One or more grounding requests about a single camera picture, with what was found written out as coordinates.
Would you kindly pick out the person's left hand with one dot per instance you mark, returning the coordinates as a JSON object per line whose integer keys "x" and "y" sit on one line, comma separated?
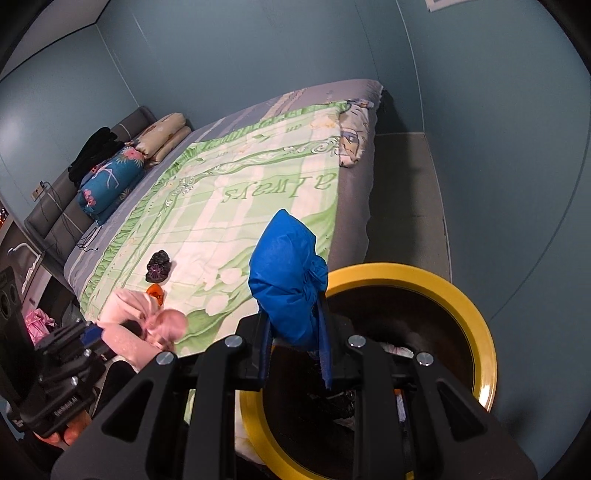
{"x": 69, "y": 433}

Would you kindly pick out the grey padded headboard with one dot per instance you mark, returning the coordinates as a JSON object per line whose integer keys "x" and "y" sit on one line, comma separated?
{"x": 60, "y": 207}

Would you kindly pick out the cartoon printed sheet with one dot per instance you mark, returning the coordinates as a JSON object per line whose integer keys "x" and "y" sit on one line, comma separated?
{"x": 355, "y": 136}

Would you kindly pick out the bed with grey sheet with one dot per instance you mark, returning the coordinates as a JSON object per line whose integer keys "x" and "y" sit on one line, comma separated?
{"x": 355, "y": 207}

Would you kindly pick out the blue floral pillow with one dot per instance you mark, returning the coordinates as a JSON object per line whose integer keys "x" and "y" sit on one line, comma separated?
{"x": 108, "y": 182}

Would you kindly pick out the black plastic bag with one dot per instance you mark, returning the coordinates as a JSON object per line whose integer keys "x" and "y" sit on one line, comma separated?
{"x": 159, "y": 267}

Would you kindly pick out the green checked floral blanket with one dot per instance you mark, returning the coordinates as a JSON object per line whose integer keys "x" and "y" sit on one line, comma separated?
{"x": 258, "y": 184}

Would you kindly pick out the wall socket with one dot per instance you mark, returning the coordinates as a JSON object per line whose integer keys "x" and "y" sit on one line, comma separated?
{"x": 38, "y": 191}

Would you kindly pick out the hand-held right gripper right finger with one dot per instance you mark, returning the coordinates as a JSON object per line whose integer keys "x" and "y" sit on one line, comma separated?
{"x": 327, "y": 364}

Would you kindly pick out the blue plastic bag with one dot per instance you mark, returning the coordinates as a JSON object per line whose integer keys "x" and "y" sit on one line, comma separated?
{"x": 286, "y": 277}

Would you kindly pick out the pink cloth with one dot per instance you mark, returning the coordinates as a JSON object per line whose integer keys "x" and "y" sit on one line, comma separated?
{"x": 38, "y": 325}

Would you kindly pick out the pink plastic bag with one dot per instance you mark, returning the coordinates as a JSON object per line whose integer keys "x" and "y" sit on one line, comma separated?
{"x": 134, "y": 307}

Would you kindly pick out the black speaker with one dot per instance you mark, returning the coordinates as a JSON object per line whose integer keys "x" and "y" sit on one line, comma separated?
{"x": 9, "y": 300}

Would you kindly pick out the black clothing pile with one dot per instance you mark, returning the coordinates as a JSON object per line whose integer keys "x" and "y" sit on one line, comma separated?
{"x": 94, "y": 152}

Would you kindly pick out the white wall paper sheet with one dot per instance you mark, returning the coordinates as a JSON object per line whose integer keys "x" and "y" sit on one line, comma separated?
{"x": 443, "y": 3}

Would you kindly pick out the orange peel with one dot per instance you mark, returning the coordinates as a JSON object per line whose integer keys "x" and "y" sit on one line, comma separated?
{"x": 155, "y": 291}

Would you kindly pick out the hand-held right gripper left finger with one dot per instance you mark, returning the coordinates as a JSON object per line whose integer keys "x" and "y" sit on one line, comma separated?
{"x": 264, "y": 360}

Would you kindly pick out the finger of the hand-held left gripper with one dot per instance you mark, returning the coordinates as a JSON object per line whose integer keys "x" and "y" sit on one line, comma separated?
{"x": 91, "y": 333}

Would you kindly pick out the brown bin with yellow rim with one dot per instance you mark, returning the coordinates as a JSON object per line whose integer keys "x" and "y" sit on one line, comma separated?
{"x": 461, "y": 304}

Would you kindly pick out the beige floral pillow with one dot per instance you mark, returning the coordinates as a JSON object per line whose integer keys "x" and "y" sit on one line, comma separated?
{"x": 173, "y": 143}
{"x": 161, "y": 131}

